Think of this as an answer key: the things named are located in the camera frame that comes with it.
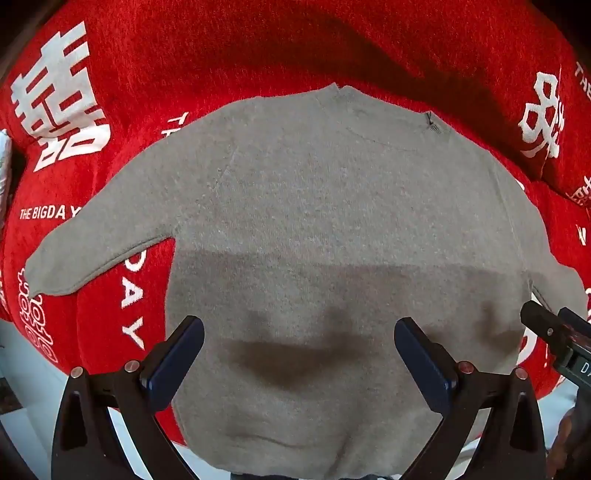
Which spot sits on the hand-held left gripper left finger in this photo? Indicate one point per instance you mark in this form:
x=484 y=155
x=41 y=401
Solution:
x=178 y=362

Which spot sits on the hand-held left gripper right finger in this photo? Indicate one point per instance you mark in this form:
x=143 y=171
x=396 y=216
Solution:
x=425 y=362

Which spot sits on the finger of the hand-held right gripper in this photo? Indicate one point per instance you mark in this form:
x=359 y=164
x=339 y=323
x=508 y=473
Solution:
x=577 y=325
x=545 y=327

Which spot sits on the grey knit sweater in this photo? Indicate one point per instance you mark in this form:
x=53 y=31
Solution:
x=300 y=207

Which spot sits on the white cloth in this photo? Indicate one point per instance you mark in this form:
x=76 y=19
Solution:
x=3 y=161

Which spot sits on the red printed sofa cover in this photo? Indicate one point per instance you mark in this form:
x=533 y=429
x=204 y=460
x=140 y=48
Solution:
x=231 y=46

